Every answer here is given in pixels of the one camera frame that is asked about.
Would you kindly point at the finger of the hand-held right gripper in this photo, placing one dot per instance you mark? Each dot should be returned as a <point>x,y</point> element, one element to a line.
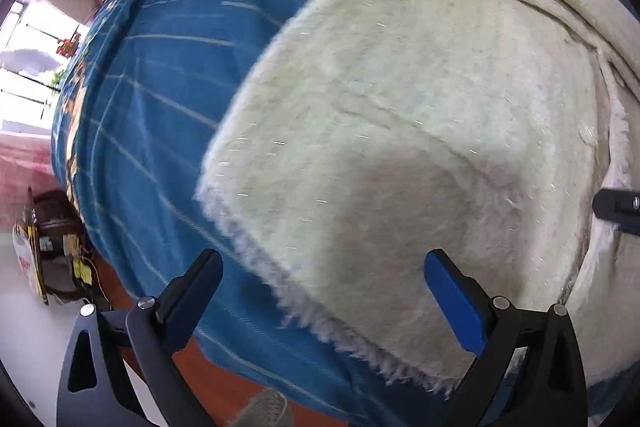
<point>617,207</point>

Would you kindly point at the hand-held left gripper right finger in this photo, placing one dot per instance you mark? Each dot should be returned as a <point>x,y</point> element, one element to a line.
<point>457,299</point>

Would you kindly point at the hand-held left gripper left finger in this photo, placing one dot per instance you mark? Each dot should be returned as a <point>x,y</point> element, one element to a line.
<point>192,294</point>

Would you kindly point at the grey slipper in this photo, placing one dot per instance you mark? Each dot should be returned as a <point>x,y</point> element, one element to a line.
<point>262,409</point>

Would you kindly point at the dark wooden cabinet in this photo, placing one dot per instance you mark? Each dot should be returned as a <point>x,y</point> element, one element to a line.
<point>52,232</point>

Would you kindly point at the blue striped bedsheet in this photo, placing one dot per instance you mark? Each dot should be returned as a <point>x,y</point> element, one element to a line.
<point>165,107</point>

